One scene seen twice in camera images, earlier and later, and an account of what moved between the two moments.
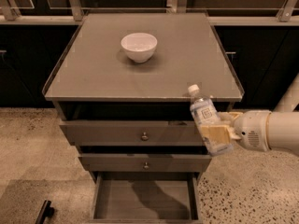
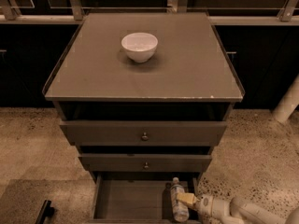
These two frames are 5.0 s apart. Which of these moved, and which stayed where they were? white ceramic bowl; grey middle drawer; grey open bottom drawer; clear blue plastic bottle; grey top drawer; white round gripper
Moved: clear blue plastic bottle; white round gripper
Stayed: grey open bottom drawer; grey top drawer; grey middle drawer; white ceramic bowl
